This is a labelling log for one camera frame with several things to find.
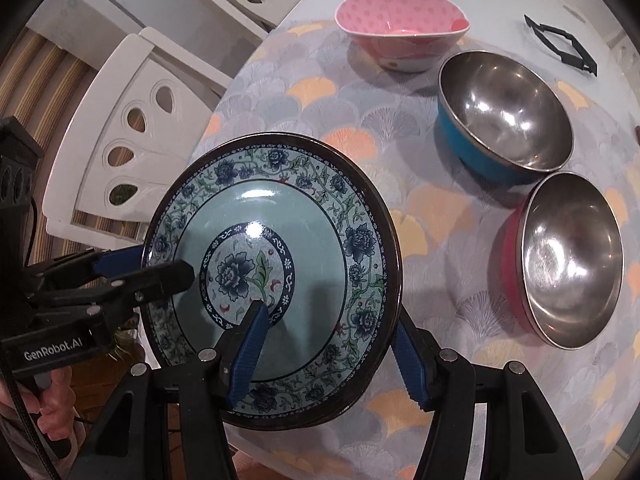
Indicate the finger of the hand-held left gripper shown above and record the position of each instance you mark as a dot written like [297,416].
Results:
[117,260]
[160,277]

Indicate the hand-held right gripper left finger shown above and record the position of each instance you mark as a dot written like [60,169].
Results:
[247,355]

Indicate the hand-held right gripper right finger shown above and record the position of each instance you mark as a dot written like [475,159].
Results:
[410,365]

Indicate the teal floral plate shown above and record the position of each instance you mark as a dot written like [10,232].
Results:
[300,240]

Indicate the steel bowl with red outside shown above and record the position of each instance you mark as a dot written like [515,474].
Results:
[570,260]

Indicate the steel bowl with blue outside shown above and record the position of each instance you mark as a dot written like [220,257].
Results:
[505,110]

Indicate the pink polka-dot bowl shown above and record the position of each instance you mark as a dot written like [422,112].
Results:
[395,15]

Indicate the person's left hand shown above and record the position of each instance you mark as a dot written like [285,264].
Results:
[55,400]

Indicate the fan-patterned table mat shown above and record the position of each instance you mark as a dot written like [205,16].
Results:
[450,220]

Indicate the white cabinet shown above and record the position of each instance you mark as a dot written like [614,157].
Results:
[90,15]

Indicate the black plastic frame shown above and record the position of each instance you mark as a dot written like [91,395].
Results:
[582,65]

